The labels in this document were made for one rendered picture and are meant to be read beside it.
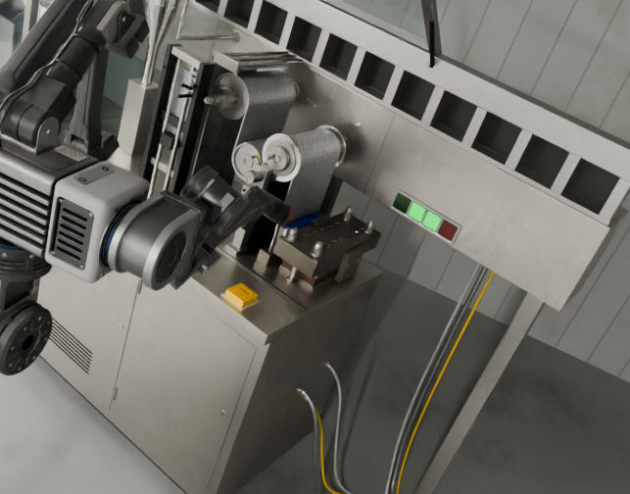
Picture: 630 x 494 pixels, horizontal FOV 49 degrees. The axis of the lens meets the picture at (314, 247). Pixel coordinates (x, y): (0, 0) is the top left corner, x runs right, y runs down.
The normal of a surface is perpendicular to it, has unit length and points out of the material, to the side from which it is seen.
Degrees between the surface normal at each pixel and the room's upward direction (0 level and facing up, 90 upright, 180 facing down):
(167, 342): 90
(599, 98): 90
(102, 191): 0
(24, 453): 0
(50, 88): 44
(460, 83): 90
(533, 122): 90
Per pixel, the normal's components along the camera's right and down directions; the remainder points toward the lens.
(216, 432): -0.57, 0.24
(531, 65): -0.33, 0.37
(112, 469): 0.30, -0.83
